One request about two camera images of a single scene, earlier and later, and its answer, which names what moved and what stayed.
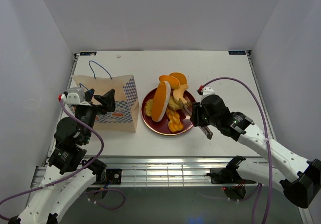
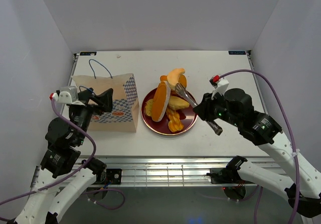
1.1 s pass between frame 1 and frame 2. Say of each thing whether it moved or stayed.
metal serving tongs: moved
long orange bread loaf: stayed
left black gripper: stayed
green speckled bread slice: stayed
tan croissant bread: moved
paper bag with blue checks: stayed
